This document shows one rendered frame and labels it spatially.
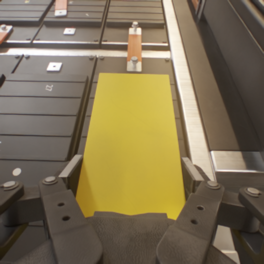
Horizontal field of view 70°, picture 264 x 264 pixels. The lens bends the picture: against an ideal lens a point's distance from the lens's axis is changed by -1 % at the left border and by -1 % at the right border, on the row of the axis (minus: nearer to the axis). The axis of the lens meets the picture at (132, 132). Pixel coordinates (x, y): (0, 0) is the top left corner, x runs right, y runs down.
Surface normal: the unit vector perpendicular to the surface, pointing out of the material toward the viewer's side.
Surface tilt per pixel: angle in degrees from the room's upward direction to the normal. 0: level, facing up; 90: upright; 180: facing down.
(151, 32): 0
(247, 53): 90
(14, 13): 0
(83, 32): 0
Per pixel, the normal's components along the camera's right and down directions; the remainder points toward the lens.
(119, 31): 0.01, -0.58
